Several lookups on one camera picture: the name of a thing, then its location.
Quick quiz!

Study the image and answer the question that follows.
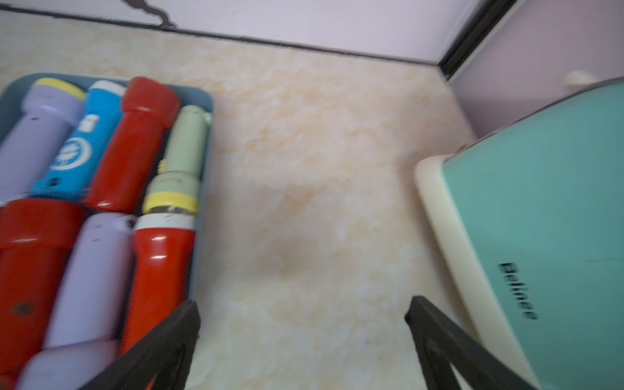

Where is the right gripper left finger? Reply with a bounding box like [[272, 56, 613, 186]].
[[82, 301, 201, 390]]

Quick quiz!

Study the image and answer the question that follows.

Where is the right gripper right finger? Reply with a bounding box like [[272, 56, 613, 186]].
[[405, 296, 534, 390]]

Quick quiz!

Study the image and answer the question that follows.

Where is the purple flashlight yellow rim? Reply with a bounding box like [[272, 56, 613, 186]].
[[16, 212, 136, 389]]

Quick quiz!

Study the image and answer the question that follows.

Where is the red flashlight white head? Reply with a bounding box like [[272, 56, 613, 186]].
[[120, 213, 196, 354]]

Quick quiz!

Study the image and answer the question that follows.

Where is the pale green flashlight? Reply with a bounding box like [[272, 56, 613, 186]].
[[142, 105, 212, 215]]

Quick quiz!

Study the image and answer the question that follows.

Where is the red flashlight front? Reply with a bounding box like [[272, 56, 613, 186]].
[[1, 198, 86, 389]]

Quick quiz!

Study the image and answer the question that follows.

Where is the blue flashlight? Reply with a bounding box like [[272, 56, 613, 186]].
[[30, 80, 127, 202]]

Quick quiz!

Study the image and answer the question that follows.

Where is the grey-blue storage tray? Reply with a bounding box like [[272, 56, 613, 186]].
[[1, 72, 215, 301]]

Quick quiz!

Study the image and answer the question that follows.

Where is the mint green toaster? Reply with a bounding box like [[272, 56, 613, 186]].
[[414, 78, 623, 389]]

